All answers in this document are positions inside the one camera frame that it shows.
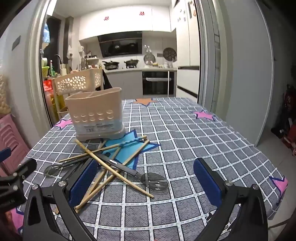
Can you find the dark cooking pot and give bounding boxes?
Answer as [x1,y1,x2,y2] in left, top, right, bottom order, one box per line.
[124,59,140,69]

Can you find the dark red object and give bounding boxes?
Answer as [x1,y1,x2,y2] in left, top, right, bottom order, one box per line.
[272,82,296,149]

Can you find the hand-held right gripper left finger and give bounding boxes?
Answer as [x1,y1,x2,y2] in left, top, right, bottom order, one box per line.
[22,159,100,241]

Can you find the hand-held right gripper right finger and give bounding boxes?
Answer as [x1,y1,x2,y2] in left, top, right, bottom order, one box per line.
[193,158,269,241]

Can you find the beige flower-cut storage trolley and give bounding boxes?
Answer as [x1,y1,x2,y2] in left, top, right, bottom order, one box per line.
[51,69,103,121]

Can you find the clear bag of yellow beans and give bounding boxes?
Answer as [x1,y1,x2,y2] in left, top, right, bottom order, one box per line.
[0,74,11,116]

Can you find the white countertop shelf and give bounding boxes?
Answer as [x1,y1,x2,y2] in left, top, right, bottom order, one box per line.
[81,57,100,70]

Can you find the black handled clear spoon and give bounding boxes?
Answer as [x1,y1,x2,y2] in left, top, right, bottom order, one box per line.
[43,159,93,176]
[99,154,170,192]

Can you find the yellow cooking oil bottle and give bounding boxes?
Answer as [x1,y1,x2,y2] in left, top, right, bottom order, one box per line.
[52,93,65,112]

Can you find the black wok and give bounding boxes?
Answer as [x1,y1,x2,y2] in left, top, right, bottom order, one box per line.
[102,60,120,70]

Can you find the blue patterned chopstick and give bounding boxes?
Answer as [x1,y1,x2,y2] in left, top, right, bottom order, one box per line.
[58,136,148,162]

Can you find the white refrigerator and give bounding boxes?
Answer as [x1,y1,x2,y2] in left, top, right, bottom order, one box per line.
[170,0,200,98]

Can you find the stack of pink plastic stools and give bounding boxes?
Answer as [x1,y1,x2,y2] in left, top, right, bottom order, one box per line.
[0,113,31,179]

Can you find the black built-in oven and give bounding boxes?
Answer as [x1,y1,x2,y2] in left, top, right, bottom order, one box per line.
[142,71,177,96]

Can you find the white upper kitchen cabinets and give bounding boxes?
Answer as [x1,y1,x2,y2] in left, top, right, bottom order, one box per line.
[79,8,173,40]

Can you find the black range hood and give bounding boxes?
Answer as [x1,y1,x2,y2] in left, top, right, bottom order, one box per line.
[97,31,142,58]

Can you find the black hanging cloth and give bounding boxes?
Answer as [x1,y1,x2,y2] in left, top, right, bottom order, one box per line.
[102,70,114,90]

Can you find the beige plastic utensil holder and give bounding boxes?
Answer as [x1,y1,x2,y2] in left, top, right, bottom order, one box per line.
[65,87,125,141]

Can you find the dark round wall trivet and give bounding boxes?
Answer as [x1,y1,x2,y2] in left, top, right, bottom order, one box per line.
[163,47,177,61]

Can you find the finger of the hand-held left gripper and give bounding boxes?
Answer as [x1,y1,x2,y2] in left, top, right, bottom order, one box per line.
[0,148,12,163]
[14,159,37,178]

